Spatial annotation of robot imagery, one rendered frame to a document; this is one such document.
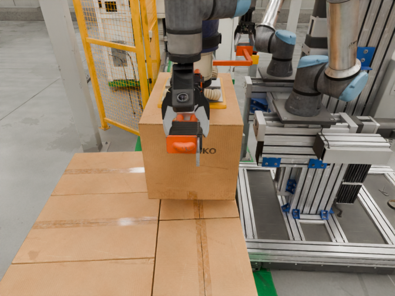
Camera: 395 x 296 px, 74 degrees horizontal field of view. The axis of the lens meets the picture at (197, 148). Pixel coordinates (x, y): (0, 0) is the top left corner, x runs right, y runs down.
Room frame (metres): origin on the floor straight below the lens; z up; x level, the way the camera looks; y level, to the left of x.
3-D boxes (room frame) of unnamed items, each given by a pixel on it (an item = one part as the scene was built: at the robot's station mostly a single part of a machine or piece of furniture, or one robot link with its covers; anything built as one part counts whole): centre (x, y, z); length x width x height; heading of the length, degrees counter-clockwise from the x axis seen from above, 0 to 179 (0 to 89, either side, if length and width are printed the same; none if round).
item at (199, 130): (0.63, -0.02, 1.20); 0.31 x 0.03 x 0.05; 179
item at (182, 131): (0.57, 0.04, 1.20); 0.08 x 0.07 x 0.05; 179
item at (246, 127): (2.14, -0.45, 0.50); 0.07 x 0.07 x 1.00; 3
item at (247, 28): (1.44, -0.25, 1.34); 0.09 x 0.08 x 0.12; 179
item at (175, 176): (1.17, 0.02, 0.87); 0.60 x 0.40 x 0.40; 179
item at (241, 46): (1.47, -0.25, 1.20); 0.09 x 0.08 x 0.05; 89
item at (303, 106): (1.07, -0.47, 1.09); 0.15 x 0.15 x 0.10
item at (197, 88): (0.60, 0.03, 1.34); 0.09 x 0.08 x 0.12; 179
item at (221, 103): (1.17, -0.08, 1.10); 0.34 x 0.10 x 0.05; 179
